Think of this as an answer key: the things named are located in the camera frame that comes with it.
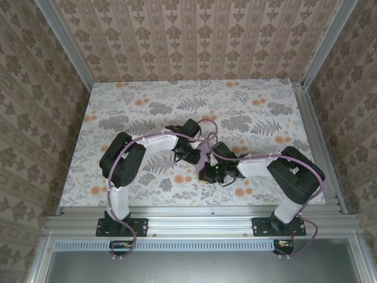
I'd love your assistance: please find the grey metal panel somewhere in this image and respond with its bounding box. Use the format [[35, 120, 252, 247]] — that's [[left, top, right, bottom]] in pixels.
[[44, 250, 363, 283]]

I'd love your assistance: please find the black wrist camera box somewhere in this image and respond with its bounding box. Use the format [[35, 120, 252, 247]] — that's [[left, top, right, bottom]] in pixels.
[[179, 118, 203, 140], [211, 141, 239, 162]]

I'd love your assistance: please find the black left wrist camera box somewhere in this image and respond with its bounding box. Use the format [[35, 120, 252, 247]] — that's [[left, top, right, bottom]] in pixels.
[[179, 118, 203, 140]]

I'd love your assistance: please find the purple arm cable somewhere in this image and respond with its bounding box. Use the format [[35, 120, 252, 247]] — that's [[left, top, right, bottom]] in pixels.
[[206, 132, 325, 260], [106, 119, 219, 262]]

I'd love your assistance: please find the narrow aluminium frame rail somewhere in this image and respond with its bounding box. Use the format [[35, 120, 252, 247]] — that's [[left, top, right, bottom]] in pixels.
[[352, 235, 372, 283], [28, 235, 57, 283]]

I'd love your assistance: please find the aluminium corner post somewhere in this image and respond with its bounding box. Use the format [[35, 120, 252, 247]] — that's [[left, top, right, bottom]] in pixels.
[[300, 0, 353, 89], [38, 0, 95, 92]]

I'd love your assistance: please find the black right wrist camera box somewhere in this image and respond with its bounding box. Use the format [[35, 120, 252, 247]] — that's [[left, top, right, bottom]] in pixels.
[[211, 141, 239, 162]]

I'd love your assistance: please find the grey slotted cable duct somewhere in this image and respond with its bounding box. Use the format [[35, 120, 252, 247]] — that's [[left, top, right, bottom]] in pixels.
[[54, 239, 295, 252]]

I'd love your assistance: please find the wide aluminium frame rail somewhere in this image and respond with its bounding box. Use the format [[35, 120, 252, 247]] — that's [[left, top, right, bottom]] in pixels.
[[42, 206, 359, 238]]

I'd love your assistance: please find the aluminium table side rail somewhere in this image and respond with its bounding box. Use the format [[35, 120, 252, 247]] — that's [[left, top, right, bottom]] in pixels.
[[291, 82, 348, 215]]

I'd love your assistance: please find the purple paper sheet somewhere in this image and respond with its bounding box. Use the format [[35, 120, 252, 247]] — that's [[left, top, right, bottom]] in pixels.
[[196, 140, 215, 170]]

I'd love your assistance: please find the floral patterned table cover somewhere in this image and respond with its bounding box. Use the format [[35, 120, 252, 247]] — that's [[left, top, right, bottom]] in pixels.
[[58, 81, 326, 207]]

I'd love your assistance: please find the black connector board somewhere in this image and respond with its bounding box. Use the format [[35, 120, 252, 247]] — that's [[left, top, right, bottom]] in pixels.
[[109, 240, 133, 256], [273, 240, 295, 256]]

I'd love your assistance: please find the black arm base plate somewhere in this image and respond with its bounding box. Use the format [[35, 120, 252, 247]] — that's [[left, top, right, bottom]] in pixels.
[[252, 217, 307, 238], [95, 217, 149, 238]]

